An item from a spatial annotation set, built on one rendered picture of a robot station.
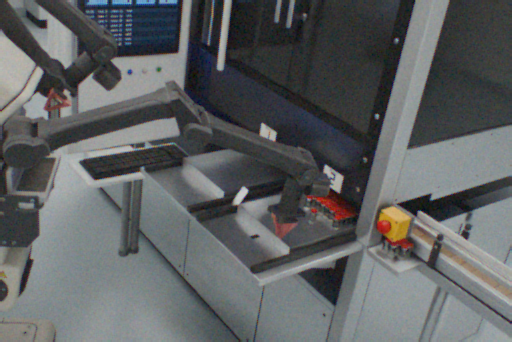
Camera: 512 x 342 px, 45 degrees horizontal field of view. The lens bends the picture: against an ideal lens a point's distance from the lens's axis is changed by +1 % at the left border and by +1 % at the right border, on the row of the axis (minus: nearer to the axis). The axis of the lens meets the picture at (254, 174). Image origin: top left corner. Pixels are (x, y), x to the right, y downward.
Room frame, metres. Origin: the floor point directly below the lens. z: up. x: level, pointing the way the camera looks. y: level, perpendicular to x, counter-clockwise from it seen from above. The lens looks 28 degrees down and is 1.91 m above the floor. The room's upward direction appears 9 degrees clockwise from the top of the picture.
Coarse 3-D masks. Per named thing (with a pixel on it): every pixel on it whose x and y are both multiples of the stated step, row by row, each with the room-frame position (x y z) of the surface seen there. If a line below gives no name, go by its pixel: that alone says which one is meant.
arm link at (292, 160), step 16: (208, 112) 1.42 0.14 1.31; (192, 128) 1.33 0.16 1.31; (208, 128) 1.37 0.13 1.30; (224, 128) 1.40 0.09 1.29; (240, 128) 1.45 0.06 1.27; (224, 144) 1.41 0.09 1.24; (240, 144) 1.42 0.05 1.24; (256, 144) 1.44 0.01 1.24; (272, 144) 1.48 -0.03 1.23; (272, 160) 1.47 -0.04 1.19; (288, 160) 1.49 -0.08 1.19; (304, 160) 1.51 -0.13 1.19
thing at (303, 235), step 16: (240, 208) 1.67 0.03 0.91; (256, 208) 1.73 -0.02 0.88; (256, 224) 1.61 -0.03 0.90; (272, 224) 1.65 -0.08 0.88; (304, 224) 1.68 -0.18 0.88; (320, 224) 1.70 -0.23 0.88; (272, 240) 1.54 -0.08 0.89; (288, 240) 1.57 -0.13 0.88; (304, 240) 1.59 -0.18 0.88; (320, 240) 1.57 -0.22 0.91
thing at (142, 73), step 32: (96, 0) 2.09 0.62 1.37; (128, 0) 2.16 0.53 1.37; (160, 0) 2.25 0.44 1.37; (64, 32) 2.03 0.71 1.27; (128, 32) 2.17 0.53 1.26; (160, 32) 2.25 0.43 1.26; (64, 64) 2.03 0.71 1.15; (128, 64) 2.18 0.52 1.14; (160, 64) 2.26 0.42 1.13; (96, 96) 2.10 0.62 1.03; (128, 96) 2.18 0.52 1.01; (128, 128) 2.18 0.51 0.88; (160, 128) 2.28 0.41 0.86
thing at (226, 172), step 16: (192, 160) 1.96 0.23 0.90; (208, 160) 2.01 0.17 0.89; (224, 160) 2.04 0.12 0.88; (240, 160) 2.06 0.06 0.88; (256, 160) 2.08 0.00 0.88; (208, 176) 1.89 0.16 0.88; (224, 176) 1.91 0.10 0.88; (240, 176) 1.93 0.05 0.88; (256, 176) 1.95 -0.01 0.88; (272, 176) 1.97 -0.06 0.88; (224, 192) 1.75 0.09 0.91
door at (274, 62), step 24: (216, 0) 2.34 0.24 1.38; (240, 0) 2.23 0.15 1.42; (264, 0) 2.13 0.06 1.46; (288, 0) 2.03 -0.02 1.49; (216, 24) 2.33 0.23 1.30; (240, 24) 2.21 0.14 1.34; (264, 24) 2.11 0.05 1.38; (240, 48) 2.20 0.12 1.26; (264, 48) 2.10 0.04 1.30; (288, 48) 2.00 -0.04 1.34; (264, 72) 2.08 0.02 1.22; (288, 72) 1.99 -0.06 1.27
